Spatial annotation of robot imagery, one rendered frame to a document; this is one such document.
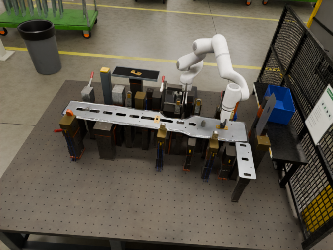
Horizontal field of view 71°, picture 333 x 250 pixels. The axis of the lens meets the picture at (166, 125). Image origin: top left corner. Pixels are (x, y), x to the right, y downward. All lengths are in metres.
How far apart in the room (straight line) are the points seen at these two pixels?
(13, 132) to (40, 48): 1.40
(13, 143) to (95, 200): 1.82
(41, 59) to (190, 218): 3.41
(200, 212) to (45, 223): 0.97
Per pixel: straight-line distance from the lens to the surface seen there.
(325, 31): 4.12
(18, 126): 3.52
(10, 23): 5.85
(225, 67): 1.53
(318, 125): 1.70
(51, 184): 1.86
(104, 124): 1.68
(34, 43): 4.14
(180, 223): 1.61
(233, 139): 1.70
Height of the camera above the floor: 2.17
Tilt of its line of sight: 43 degrees down
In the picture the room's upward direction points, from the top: 5 degrees clockwise
